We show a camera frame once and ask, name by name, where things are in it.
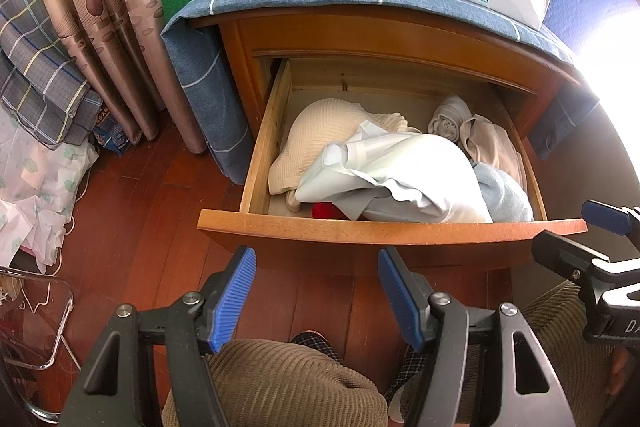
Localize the light blue towel underwear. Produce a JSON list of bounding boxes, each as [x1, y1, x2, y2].
[[473, 162, 534, 223]]

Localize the pale blue white garment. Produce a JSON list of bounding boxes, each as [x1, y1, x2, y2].
[[295, 120, 492, 223]]

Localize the beige garment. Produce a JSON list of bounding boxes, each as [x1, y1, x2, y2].
[[459, 115, 527, 192]]

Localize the white grey socks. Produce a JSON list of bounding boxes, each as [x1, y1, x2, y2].
[[427, 95, 472, 143]]

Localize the cream knitted bra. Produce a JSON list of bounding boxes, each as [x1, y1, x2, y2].
[[268, 98, 416, 212]]

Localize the open wooden drawer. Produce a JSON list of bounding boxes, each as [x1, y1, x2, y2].
[[198, 56, 588, 274]]

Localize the red underwear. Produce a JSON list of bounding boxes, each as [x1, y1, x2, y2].
[[311, 202, 348, 220]]

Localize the plaid slipper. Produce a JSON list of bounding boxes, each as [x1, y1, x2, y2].
[[290, 331, 343, 364]]

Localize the blue checked cloth cover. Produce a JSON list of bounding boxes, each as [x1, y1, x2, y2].
[[160, 0, 573, 185]]

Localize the clear acrylic chair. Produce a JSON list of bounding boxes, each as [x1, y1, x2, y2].
[[1, 268, 81, 426]]

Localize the blue packet on floor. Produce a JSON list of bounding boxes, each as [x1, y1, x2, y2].
[[92, 104, 131, 157]]

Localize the white floral fabric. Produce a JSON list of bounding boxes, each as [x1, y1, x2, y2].
[[0, 110, 98, 271]]

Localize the wooden nightstand cabinet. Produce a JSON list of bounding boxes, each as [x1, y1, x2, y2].
[[189, 5, 584, 186]]

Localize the grey plaid bedding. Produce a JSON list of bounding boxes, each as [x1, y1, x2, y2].
[[1, 0, 102, 148]]

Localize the beige leaf pattern curtain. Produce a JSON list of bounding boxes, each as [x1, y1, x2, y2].
[[43, 0, 205, 154]]

